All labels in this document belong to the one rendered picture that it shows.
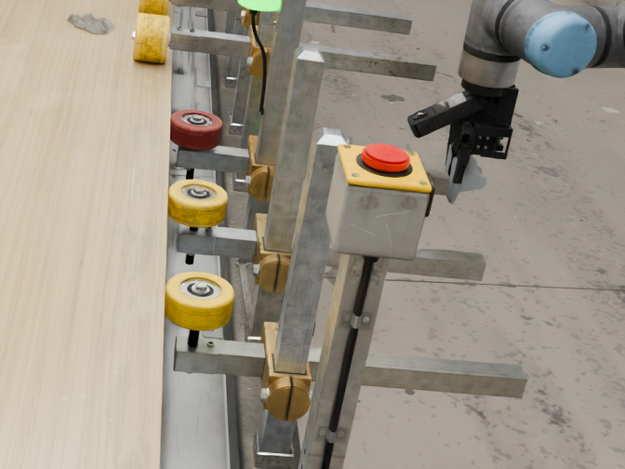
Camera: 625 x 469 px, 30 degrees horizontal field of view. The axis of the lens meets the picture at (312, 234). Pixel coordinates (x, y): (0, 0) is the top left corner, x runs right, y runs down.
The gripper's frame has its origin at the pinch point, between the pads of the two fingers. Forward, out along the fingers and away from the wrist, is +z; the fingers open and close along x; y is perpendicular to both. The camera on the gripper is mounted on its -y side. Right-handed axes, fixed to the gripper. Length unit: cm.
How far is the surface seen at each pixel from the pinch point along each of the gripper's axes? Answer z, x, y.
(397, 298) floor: 83, 106, 23
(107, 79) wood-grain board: -9, 13, -56
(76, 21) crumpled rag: -10, 37, -63
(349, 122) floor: 82, 231, 24
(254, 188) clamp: -2.3, -8.8, -32.2
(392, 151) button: -41, -80, -28
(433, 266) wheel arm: -1.2, -26.6, -7.3
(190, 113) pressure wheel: -9.0, 1.7, -42.5
